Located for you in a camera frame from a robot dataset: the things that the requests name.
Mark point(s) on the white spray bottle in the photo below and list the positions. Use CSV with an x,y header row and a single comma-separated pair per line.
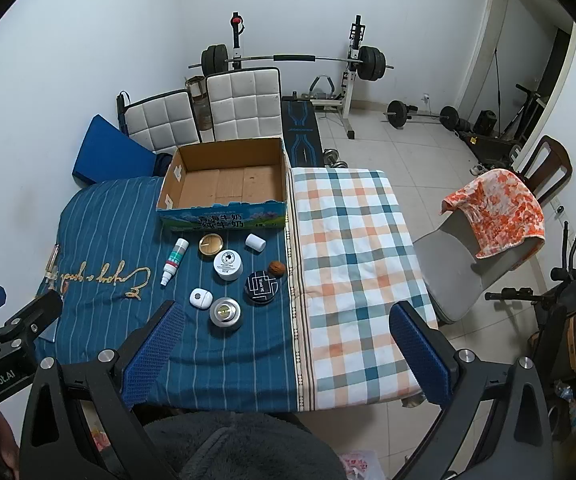
x,y
174,262

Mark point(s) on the cardboard box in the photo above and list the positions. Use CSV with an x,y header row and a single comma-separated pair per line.
x,y
228,180

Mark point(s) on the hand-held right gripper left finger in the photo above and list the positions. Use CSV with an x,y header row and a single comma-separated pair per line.
x,y
154,352

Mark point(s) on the blue striped blanket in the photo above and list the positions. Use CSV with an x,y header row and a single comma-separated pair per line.
x,y
118,240

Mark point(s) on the blue foam cushion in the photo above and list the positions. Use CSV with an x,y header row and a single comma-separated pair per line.
x,y
105,150

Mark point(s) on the chrome dumbbells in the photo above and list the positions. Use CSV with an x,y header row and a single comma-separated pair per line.
x,y
336,158

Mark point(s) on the small white floss case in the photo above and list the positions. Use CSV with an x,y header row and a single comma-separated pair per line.
x,y
200,298

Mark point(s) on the white round jar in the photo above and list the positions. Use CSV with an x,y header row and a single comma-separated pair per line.
x,y
228,264

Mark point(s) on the person's dark fleece clothing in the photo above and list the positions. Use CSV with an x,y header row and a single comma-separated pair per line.
x,y
243,450

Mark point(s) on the clear water jug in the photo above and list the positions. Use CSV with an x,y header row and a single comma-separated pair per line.
x,y
203,112

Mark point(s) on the black speaker box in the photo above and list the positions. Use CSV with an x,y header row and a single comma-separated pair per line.
x,y
485,122

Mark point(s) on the plaid blanket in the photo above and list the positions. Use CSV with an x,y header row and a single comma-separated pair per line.
x,y
353,260

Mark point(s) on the grey chair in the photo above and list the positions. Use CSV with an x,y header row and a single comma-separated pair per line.
x,y
453,270

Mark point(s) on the white door frame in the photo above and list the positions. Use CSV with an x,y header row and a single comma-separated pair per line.
x,y
488,35

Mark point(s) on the gold round tin lid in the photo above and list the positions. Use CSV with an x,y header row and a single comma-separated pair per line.
x,y
210,246

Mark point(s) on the black exercise bike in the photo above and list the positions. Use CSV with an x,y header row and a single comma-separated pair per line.
x,y
563,320

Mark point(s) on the brown wooden chair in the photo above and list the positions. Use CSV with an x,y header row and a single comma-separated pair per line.
x,y
548,165

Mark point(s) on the short barbell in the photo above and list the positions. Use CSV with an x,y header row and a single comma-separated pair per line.
x,y
420,117

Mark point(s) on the black round tin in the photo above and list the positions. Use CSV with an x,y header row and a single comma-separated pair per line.
x,y
260,287

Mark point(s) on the brown walnut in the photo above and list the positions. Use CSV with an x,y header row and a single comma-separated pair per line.
x,y
277,268

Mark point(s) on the barbell with black plates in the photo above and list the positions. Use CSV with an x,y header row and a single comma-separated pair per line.
x,y
370,62

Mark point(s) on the black bench pad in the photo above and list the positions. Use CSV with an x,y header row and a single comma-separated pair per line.
x,y
300,130

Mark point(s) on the orange floral cloth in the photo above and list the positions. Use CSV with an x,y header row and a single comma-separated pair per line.
x,y
503,210

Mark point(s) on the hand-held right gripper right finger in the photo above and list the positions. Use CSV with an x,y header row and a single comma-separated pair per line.
x,y
418,352

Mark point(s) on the small white cylinder cap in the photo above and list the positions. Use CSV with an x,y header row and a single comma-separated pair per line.
x,y
255,242

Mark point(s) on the white weight bench rack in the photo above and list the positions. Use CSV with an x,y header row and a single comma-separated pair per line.
x,y
350,90

